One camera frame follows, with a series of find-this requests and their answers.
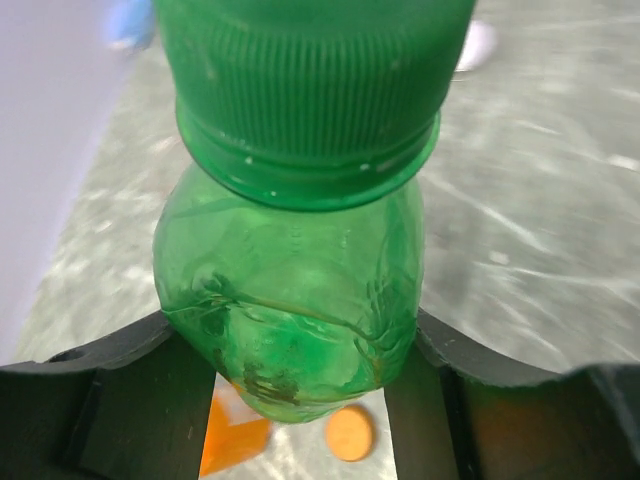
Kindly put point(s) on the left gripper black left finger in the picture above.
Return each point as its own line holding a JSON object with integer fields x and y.
{"x": 131, "y": 405}

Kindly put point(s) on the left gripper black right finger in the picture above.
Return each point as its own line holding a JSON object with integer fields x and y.
{"x": 460, "y": 410}

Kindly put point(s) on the green plastic bottle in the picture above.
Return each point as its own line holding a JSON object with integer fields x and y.
{"x": 301, "y": 312}

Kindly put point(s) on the green bottle cap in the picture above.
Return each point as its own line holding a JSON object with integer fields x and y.
{"x": 288, "y": 81}

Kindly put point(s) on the orange juice bottle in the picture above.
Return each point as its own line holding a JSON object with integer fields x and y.
{"x": 235, "y": 433}

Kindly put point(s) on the orange bottle cap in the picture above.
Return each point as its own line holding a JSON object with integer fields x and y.
{"x": 350, "y": 433}

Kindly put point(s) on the blue tissue pack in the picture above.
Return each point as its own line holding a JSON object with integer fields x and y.
{"x": 130, "y": 25}

